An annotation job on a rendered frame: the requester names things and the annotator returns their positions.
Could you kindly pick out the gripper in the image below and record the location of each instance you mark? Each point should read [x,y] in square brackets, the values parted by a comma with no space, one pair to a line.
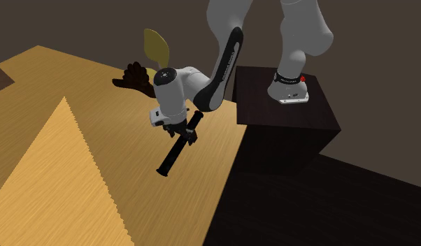
[176,128]

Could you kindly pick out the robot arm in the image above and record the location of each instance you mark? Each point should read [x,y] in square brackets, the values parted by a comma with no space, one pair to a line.
[169,97]

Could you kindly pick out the long black cylinder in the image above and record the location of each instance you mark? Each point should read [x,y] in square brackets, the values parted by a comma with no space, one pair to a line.
[173,156]

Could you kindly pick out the dark brown fan-shaped figure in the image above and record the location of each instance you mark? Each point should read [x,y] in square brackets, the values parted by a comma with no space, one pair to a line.
[135,79]

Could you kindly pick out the olive yellow leaf-shaped object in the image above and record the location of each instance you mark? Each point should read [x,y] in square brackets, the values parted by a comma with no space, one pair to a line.
[156,47]

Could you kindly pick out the dark robot stand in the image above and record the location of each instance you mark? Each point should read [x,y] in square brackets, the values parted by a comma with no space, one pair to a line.
[282,136]

